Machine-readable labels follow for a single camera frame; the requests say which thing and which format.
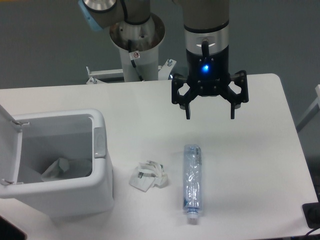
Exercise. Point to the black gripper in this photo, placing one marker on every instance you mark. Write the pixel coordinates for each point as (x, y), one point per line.
(207, 70)

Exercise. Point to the crushed clear plastic bottle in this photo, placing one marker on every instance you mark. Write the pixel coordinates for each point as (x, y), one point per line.
(192, 183)

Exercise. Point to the white paper carton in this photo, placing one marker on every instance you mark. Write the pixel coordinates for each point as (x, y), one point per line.
(148, 175)

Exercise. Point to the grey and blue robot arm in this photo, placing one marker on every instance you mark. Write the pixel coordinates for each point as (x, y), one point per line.
(206, 31)

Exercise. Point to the white plastic trash can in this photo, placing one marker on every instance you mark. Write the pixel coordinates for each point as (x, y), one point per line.
(71, 134)

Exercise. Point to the white trash can lid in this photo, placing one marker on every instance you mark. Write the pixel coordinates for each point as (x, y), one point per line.
(11, 134)

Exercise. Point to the black device at right edge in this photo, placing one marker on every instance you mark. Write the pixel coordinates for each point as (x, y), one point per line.
(312, 214)

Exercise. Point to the crumpled paper inside bin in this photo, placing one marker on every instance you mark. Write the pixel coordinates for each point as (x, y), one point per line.
(63, 169)

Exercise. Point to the dark object bottom left corner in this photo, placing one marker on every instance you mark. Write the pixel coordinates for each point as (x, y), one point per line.
(8, 231)

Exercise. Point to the white metal base frame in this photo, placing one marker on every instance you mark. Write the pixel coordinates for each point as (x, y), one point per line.
(165, 72)

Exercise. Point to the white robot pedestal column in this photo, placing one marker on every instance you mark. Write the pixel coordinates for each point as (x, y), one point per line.
(138, 46)

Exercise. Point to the white frame at right edge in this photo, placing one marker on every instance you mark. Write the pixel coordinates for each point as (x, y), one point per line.
(310, 112)

